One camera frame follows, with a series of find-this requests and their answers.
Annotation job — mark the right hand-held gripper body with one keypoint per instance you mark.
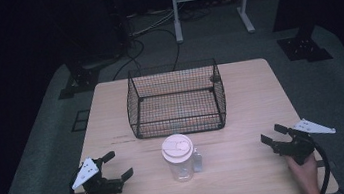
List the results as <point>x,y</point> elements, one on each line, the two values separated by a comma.
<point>297,147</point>

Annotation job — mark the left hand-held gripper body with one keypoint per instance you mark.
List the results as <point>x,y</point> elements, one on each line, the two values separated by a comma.
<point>99,187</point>

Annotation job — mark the clear cup with white lid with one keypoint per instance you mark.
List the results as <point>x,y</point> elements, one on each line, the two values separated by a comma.
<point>177,150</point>

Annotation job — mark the person's right hand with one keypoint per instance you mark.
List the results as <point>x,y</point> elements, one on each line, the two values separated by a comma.
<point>306,176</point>

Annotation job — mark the black floor hatch frame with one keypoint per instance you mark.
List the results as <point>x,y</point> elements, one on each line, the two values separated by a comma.
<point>80,120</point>

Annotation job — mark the black stand base plate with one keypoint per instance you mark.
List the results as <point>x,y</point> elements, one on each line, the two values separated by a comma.
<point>303,48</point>
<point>81,80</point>

